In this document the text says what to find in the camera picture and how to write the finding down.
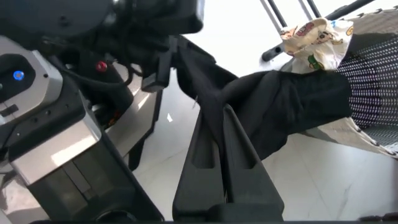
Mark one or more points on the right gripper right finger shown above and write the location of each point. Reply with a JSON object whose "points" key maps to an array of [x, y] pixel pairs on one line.
{"points": [[248, 193]]}

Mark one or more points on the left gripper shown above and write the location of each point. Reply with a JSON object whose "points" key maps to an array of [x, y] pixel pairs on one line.
{"points": [[158, 71]]}

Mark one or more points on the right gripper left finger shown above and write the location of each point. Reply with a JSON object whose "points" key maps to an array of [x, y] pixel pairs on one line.
{"points": [[199, 193]]}

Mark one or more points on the black garment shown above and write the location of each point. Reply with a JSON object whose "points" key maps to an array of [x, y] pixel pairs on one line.
{"points": [[280, 105]]}

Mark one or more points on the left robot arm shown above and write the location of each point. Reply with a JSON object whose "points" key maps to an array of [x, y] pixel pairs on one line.
{"points": [[62, 15]]}

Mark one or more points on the black clothes rack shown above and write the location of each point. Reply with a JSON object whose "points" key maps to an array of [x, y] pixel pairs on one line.
{"points": [[272, 53]]}

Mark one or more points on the white laundry basket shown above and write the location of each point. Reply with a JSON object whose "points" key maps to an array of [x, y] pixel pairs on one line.
{"points": [[373, 81]]}

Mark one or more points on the cream printed garment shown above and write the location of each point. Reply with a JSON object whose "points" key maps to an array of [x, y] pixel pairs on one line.
{"points": [[317, 43]]}

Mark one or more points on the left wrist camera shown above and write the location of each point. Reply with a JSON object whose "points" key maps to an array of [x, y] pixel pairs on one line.
{"points": [[174, 15]]}

